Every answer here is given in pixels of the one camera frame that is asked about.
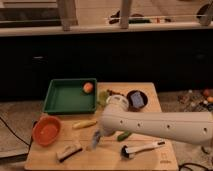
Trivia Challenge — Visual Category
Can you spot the white handled dish brush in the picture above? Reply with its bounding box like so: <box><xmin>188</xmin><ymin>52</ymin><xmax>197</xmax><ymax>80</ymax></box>
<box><xmin>121</xmin><ymin>141</ymin><xmax>165</xmax><ymax>158</ymax></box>

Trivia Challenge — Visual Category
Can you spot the orange plastic bowl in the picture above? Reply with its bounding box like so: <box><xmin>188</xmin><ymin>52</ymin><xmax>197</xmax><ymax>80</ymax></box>
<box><xmin>32</xmin><ymin>116</ymin><xmax>61</xmax><ymax>146</ymax></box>

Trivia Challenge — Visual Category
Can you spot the green lettuce toy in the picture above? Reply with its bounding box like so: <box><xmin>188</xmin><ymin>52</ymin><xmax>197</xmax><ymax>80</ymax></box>
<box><xmin>98</xmin><ymin>91</ymin><xmax>109</xmax><ymax>107</ymax></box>

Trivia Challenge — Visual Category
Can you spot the black cable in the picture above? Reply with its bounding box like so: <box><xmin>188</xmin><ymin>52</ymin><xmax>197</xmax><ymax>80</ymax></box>
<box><xmin>0</xmin><ymin>115</ymin><xmax>33</xmax><ymax>148</ymax></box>

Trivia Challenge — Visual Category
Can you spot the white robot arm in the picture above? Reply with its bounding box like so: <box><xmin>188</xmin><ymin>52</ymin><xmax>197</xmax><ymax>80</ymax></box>
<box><xmin>99</xmin><ymin>95</ymin><xmax>213</xmax><ymax>147</ymax></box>

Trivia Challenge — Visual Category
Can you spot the dark red grapes toy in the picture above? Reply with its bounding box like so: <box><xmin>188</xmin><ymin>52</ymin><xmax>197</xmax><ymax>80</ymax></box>
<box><xmin>107</xmin><ymin>89</ymin><xmax>125</xmax><ymax>96</ymax></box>

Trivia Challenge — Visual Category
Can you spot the green plastic tray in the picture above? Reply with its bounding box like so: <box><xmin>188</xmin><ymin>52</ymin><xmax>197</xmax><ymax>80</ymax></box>
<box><xmin>43</xmin><ymin>78</ymin><xmax>97</xmax><ymax>115</ymax></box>

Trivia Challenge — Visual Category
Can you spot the orange peach fruit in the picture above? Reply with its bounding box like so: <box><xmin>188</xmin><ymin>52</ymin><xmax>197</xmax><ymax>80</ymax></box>
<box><xmin>83</xmin><ymin>82</ymin><xmax>94</xmax><ymax>93</ymax></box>

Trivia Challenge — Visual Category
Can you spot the wooden table board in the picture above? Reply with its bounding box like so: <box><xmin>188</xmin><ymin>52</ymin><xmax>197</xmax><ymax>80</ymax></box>
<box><xmin>24</xmin><ymin>82</ymin><xmax>180</xmax><ymax>171</ymax></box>

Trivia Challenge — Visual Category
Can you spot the dark brown bowl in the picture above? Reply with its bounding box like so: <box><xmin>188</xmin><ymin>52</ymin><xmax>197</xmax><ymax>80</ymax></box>
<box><xmin>127</xmin><ymin>90</ymin><xmax>148</xmax><ymax>111</ymax></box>

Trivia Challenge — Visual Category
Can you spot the blue sponge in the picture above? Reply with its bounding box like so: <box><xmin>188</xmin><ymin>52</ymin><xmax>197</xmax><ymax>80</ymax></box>
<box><xmin>131</xmin><ymin>92</ymin><xmax>144</xmax><ymax>108</ymax></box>

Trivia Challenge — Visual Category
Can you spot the blue-grey towel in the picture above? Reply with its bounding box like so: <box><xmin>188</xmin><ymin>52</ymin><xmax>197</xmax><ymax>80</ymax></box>
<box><xmin>91</xmin><ymin>131</ymin><xmax>102</xmax><ymax>149</ymax></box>

